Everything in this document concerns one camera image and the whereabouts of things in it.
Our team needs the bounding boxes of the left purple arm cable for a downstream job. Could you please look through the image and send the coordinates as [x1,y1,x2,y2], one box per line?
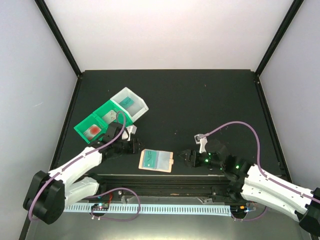
[27,111,126,222]

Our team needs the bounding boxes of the right black frame post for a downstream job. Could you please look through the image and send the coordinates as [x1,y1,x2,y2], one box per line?
[255,0,304,77]

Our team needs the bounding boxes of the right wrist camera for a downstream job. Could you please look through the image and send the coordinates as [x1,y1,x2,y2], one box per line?
[194,133,208,154]

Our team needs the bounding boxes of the black frame post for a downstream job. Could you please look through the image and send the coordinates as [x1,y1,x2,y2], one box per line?
[34,0,82,77]
[255,0,304,77]

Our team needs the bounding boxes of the white translucent bin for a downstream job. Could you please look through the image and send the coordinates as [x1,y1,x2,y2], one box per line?
[110,87,149,123]

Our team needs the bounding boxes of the left controller board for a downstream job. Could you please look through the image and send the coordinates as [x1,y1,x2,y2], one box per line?
[91,203,109,211]

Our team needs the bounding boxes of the green bin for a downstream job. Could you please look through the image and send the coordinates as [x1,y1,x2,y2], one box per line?
[73,113,108,144]
[92,97,134,131]

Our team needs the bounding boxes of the green bin middle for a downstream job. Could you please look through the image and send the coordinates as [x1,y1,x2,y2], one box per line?
[92,97,134,131]

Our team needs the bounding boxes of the teal VIP credit card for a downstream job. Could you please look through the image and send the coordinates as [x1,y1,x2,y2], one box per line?
[142,149,158,169]

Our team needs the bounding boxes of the left black frame post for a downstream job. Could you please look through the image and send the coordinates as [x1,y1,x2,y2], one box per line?
[34,0,82,77]

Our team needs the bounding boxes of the floral card in bin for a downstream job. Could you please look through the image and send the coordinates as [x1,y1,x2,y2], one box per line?
[102,110,117,124]

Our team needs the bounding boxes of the white slotted cable duct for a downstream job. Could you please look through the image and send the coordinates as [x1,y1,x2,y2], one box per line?
[64,202,231,217]

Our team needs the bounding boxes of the green bin near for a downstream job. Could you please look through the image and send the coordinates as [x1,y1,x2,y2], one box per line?
[73,113,108,144]

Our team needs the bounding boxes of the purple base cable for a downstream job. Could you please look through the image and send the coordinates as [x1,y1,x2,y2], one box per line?
[231,206,268,223]
[90,187,141,223]

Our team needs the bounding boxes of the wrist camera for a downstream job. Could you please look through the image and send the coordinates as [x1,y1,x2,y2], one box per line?
[194,133,208,154]
[121,125,137,141]

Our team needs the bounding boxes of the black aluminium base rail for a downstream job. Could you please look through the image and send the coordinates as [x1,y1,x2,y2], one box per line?
[88,173,246,204]

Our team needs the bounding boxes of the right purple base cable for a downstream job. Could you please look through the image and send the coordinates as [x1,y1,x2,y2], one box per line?
[231,206,268,223]

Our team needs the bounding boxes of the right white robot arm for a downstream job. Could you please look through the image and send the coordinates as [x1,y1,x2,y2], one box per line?
[178,140,320,236]

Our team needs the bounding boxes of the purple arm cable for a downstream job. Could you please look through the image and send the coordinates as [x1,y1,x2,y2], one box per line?
[27,111,126,222]
[202,121,320,205]

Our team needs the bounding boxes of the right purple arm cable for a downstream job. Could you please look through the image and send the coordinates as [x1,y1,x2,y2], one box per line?
[202,121,320,205]

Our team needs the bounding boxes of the controller board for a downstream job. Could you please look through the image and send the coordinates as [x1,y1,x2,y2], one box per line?
[91,203,109,211]
[230,205,257,214]

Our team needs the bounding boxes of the teal card in bin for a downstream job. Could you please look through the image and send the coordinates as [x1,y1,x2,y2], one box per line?
[119,96,135,109]

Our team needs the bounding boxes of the tan card holder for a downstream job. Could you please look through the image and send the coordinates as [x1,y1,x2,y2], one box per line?
[138,149,174,173]

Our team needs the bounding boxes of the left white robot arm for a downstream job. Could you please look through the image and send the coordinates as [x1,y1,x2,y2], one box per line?
[23,122,142,225]

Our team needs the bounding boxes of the red dot card in bin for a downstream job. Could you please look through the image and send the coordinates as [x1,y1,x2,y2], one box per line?
[83,124,102,141]

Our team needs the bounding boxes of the right controller board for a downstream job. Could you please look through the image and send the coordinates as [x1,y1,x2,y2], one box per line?
[230,205,257,214]

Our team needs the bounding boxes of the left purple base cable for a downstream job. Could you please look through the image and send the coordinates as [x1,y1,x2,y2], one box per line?
[90,187,141,223]

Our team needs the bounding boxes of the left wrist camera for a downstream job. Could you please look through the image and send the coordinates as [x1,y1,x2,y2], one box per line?
[121,125,137,141]

